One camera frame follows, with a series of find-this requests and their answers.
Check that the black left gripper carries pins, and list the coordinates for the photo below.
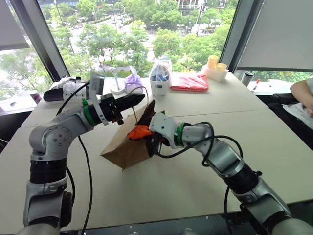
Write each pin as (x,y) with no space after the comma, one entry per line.
(111,109)

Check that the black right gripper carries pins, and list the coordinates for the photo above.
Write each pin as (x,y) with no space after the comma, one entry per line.
(162,141)

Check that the orange plush toy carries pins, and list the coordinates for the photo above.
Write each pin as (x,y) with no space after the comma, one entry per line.
(139,132)

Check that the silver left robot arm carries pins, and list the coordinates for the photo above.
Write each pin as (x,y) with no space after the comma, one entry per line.
(52,139)

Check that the person's bare forearm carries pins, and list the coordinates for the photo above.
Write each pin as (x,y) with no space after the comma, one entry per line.
(302,89)

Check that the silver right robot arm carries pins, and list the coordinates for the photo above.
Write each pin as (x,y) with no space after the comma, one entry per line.
(227,156)

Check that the purple plastic bag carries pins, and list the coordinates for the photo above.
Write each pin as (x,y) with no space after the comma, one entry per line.
(133,83)

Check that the brown paper bag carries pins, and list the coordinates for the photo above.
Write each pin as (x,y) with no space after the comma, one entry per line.
(127,153)

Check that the white bin with plastic bag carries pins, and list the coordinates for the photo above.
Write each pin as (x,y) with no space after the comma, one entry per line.
(160,84)

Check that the red folded plastic bag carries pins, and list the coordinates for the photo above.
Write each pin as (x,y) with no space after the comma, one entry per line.
(189,83)

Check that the person's bare hand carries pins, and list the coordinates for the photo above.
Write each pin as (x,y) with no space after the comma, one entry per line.
(309,104)

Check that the white stand with clear rod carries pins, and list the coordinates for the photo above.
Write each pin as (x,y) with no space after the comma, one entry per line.
(118,85)

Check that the white and black device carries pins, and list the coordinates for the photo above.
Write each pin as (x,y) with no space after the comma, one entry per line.
(55,96)

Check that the white foam box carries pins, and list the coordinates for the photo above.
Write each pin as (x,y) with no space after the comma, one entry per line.
(216,74)

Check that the tall yellow plastic cup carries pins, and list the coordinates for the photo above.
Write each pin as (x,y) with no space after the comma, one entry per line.
(212,62)

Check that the small can with red label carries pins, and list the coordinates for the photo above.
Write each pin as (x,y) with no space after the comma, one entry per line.
(35,96)

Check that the short yellow plastic cup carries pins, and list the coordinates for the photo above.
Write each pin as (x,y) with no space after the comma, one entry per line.
(221,67)

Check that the dark grey tumbler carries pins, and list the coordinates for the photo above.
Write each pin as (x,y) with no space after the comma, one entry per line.
(247,78)

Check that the small dark marker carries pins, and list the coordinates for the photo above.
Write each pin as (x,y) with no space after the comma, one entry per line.
(12,103)

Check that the red pen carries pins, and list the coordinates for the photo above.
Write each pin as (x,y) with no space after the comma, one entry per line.
(256,84)

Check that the grey roller blind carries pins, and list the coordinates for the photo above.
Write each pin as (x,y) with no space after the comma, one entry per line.
(276,34)
(12,24)

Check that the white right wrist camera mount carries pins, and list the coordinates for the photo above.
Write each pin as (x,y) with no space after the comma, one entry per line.
(162,126)

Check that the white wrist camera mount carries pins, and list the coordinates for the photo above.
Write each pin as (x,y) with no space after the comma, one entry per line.
(162,126)
(96,85)

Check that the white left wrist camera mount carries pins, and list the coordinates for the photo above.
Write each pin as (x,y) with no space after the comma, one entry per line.
(96,85)

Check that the dark window frame post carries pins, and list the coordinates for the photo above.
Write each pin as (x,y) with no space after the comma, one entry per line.
(41,39)
(231,34)

